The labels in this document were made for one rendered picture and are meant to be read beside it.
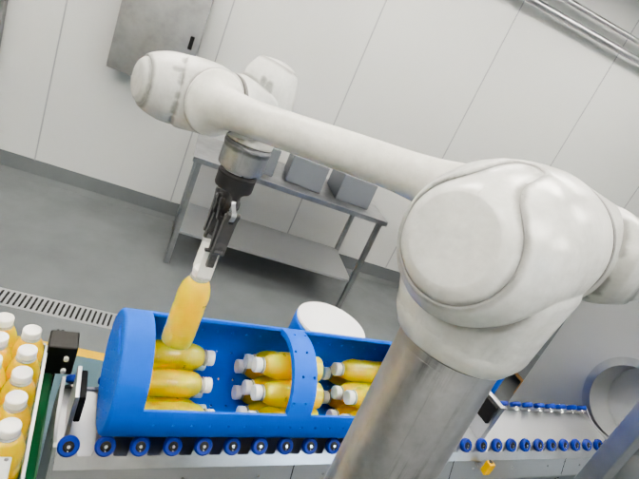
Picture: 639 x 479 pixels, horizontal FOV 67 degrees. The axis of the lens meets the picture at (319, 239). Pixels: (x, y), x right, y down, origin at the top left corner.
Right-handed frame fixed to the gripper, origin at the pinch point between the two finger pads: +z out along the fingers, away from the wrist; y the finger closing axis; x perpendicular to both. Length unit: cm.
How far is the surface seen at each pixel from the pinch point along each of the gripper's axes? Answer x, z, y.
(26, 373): 27.0, 35.7, 2.5
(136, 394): 6.5, 30.1, -7.7
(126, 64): 6, 22, 329
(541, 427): -159, 51, 7
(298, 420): -33.4, 34.9, -8.8
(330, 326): -67, 41, 43
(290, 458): -39, 52, -6
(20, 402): 26.8, 35.7, -5.5
